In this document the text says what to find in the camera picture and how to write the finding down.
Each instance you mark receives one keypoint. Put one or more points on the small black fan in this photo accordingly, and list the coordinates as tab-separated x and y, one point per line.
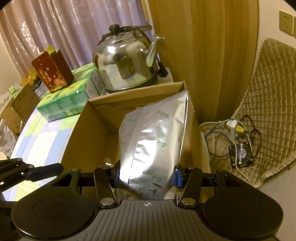
242	155

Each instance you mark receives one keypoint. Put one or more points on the brown cardboard box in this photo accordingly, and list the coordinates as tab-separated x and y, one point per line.
94	142

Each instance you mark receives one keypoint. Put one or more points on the quilted chair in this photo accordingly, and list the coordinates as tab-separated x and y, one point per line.
267	113

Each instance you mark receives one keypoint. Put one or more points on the green tissue pack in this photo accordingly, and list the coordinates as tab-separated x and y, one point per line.
70	101

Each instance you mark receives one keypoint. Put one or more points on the silver foil tea bag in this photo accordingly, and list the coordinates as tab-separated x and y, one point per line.
150	143

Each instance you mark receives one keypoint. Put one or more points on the cardboard boxes by wall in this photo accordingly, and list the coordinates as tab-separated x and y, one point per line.
19	102

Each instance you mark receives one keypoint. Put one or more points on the steel kettle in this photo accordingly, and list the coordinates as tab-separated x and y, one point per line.
126	58

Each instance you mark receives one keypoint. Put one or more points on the checked tablecloth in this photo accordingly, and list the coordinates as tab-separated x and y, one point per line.
42	143

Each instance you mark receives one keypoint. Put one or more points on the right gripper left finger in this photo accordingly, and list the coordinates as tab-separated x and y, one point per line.
106	179

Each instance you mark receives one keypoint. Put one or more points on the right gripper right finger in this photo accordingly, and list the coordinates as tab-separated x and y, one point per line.
188	184

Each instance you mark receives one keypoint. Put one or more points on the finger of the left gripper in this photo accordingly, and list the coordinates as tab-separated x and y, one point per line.
34	174
11	167

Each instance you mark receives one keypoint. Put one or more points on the wall socket pair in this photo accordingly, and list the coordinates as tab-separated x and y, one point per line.
286	23

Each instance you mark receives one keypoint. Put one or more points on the purple curtain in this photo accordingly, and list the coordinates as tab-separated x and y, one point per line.
74	27

